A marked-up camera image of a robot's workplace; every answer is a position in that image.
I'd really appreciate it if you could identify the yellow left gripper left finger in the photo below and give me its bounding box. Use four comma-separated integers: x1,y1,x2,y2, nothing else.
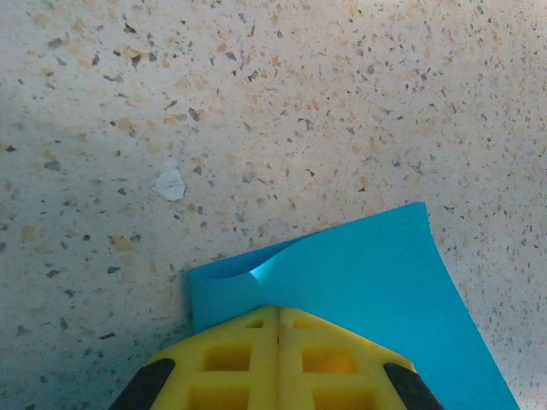
109,305,279,410

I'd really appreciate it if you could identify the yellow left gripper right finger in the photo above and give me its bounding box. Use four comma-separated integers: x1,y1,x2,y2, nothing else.
278,305,441,410

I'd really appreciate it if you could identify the blue cloth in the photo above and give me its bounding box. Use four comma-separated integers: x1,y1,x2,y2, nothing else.
187,201,521,410

